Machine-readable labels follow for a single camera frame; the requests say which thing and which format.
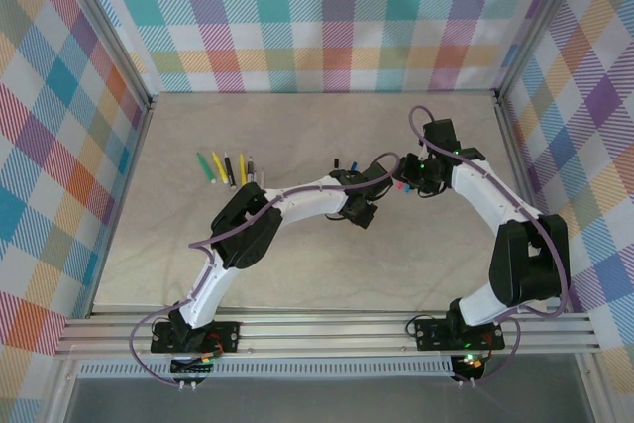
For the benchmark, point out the yellow highlighter pen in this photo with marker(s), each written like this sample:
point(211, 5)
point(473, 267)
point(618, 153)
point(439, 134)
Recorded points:
point(243, 169)

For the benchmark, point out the black marker with yellow stripe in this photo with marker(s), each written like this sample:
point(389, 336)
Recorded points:
point(230, 170)

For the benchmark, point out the yellow felt marker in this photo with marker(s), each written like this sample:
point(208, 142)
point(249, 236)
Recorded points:
point(220, 168)

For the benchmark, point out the green felt marker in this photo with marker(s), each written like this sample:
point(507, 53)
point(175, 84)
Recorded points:
point(206, 168)

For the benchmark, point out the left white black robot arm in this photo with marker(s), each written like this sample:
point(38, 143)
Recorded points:
point(307, 197)

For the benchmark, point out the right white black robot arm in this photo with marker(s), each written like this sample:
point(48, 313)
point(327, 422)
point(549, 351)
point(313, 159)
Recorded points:
point(485, 190)

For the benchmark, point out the aluminium mounting beam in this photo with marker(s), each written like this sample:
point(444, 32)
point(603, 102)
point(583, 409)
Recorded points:
point(322, 336)

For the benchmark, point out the black connector box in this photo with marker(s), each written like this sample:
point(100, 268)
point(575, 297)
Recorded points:
point(190, 368)
point(470, 366)

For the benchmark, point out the aluminium side rail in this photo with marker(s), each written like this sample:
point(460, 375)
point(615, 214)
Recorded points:
point(124, 195)
point(529, 195)

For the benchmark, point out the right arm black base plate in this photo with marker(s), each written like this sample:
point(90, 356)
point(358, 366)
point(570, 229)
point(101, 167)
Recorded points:
point(431, 334)

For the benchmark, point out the aluminium frame post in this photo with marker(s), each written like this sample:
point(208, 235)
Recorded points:
point(105, 22)
point(539, 22)

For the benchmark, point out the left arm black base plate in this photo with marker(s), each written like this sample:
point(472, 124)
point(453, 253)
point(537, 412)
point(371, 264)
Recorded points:
point(228, 336)

